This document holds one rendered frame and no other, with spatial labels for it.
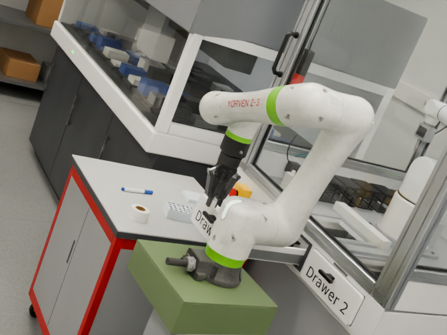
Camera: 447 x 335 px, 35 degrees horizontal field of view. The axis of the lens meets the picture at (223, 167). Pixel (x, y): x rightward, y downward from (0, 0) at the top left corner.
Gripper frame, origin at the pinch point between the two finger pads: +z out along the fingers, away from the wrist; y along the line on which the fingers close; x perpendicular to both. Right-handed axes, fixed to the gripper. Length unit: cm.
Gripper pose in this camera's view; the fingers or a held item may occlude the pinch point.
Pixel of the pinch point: (210, 206)
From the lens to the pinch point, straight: 242.8
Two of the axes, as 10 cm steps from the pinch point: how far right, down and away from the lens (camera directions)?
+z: -3.6, 8.9, 2.9
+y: -8.3, -1.7, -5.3
